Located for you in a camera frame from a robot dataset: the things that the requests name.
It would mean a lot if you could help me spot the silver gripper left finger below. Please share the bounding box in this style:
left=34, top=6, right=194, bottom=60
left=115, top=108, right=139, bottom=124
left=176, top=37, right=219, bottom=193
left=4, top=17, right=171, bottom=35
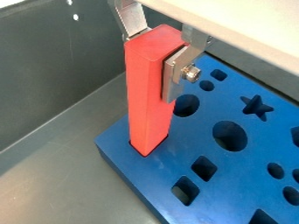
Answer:
left=107, top=0, right=151, bottom=41

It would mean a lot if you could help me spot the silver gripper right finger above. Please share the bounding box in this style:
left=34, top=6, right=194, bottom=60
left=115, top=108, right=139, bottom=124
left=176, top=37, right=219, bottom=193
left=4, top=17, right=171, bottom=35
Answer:
left=162, top=24, right=214, bottom=103

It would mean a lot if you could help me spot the red rectangular block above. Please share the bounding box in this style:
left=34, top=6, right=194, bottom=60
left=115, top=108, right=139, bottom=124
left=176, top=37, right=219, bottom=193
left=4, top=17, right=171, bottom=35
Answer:
left=124, top=24, right=183, bottom=157

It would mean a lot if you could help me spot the blue shape sorter block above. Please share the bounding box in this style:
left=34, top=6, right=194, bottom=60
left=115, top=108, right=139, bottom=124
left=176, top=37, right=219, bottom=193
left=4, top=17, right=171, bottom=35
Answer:
left=95, top=55, right=299, bottom=224

